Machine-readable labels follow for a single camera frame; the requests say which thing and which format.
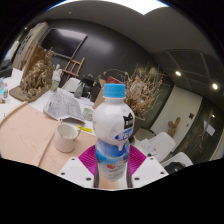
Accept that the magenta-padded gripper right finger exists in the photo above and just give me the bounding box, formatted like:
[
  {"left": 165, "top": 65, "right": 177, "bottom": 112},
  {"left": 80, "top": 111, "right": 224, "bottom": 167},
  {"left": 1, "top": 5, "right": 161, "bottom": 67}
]
[{"left": 126, "top": 144, "right": 169, "bottom": 189}]

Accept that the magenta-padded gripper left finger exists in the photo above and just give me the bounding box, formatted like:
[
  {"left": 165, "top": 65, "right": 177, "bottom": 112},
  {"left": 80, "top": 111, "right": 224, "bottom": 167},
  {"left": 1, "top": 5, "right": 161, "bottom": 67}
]
[{"left": 57, "top": 145, "right": 98, "bottom": 189}]

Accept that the white blue-capped drink bottle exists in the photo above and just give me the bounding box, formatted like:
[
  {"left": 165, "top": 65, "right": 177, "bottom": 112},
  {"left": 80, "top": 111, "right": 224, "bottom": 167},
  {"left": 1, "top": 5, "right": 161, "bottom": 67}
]
[{"left": 92, "top": 83, "right": 136, "bottom": 184}]

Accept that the stack of papers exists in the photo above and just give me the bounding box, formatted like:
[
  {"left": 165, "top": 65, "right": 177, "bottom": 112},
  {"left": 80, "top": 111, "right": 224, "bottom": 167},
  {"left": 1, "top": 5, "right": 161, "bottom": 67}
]
[{"left": 136, "top": 138, "right": 158, "bottom": 157}]

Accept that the white ceramic mug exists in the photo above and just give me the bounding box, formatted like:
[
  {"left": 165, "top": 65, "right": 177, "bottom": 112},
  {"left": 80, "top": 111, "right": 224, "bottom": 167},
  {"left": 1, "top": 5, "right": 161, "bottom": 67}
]
[{"left": 53, "top": 122, "right": 82, "bottom": 154}]

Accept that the white chair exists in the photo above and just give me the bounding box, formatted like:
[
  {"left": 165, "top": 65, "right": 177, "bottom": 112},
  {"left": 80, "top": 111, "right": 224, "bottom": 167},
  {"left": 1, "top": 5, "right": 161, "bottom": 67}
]
[
  {"left": 148, "top": 131, "right": 177, "bottom": 163},
  {"left": 162, "top": 151, "right": 194, "bottom": 168},
  {"left": 61, "top": 77, "right": 81, "bottom": 94}
]

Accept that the small yellow strip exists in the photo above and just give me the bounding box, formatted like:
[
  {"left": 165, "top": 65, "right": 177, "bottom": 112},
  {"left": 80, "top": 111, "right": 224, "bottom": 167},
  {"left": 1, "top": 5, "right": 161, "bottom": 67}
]
[{"left": 76, "top": 124, "right": 93, "bottom": 134}]

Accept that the wooden figure sculpture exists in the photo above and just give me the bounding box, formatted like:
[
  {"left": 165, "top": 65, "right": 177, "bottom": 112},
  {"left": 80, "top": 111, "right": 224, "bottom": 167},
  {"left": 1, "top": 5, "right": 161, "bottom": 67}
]
[{"left": 167, "top": 116, "right": 182, "bottom": 138}]

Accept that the pale wooden board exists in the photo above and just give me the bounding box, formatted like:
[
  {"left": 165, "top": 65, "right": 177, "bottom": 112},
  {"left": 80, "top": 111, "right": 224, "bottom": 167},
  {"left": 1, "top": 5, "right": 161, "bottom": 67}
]
[{"left": 0, "top": 101, "right": 101, "bottom": 176}]

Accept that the open printed booklet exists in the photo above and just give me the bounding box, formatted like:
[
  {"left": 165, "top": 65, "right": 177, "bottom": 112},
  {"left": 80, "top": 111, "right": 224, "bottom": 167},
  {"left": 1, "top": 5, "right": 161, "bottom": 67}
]
[{"left": 43, "top": 87, "right": 86, "bottom": 124}]

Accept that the brown cardboard box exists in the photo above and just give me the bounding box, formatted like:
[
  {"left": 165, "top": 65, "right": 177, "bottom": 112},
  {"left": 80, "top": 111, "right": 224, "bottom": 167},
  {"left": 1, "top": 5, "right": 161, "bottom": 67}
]
[{"left": 93, "top": 79, "right": 108, "bottom": 109}]

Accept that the dried plant in grey pot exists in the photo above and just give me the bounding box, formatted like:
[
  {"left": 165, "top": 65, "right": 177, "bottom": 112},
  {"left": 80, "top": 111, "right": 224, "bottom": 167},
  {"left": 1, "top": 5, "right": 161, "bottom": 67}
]
[{"left": 96, "top": 63, "right": 168, "bottom": 141}]

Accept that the grey spray bottle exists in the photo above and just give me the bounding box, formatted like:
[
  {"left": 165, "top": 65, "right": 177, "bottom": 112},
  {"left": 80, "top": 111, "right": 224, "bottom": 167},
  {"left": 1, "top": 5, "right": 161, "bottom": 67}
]
[{"left": 73, "top": 81, "right": 84, "bottom": 99}]

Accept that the black desktop appliance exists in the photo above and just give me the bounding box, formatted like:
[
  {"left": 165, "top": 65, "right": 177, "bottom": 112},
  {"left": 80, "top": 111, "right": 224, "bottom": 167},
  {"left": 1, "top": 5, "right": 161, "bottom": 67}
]
[{"left": 79, "top": 73, "right": 101, "bottom": 101}]

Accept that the white green-labelled bottle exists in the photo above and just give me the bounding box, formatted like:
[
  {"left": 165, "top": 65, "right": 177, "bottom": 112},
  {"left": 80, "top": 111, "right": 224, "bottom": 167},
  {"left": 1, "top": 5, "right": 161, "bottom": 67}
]
[{"left": 50, "top": 75, "right": 60, "bottom": 93}]

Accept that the brown relief sculpture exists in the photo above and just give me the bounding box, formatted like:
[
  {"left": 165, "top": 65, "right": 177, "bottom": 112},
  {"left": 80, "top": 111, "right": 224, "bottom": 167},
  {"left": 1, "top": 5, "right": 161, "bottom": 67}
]
[{"left": 9, "top": 44, "right": 56, "bottom": 103}]

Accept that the small white plaster figure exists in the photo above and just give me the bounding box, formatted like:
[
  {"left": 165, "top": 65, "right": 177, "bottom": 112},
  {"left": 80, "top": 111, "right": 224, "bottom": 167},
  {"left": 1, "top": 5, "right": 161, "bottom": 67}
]
[{"left": 53, "top": 63, "right": 63, "bottom": 81}]

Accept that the wooden easel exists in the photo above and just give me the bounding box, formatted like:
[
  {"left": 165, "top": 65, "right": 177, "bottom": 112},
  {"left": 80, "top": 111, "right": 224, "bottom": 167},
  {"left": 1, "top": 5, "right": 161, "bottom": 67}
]
[{"left": 60, "top": 56, "right": 86, "bottom": 81}]

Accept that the black machine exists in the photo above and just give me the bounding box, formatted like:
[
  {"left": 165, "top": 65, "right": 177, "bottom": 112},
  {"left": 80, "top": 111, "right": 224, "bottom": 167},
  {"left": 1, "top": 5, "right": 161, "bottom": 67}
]
[{"left": 0, "top": 58, "right": 18, "bottom": 79}]

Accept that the white cabinet with pictures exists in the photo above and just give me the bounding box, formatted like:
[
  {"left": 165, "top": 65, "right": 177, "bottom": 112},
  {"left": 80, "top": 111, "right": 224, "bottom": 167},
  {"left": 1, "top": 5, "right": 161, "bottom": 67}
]
[{"left": 13, "top": 22, "right": 49, "bottom": 69}]

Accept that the black wall screen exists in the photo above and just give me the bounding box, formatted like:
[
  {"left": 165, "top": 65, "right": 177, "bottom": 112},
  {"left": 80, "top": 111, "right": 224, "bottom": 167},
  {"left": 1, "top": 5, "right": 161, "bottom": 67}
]
[{"left": 39, "top": 27, "right": 89, "bottom": 60}]

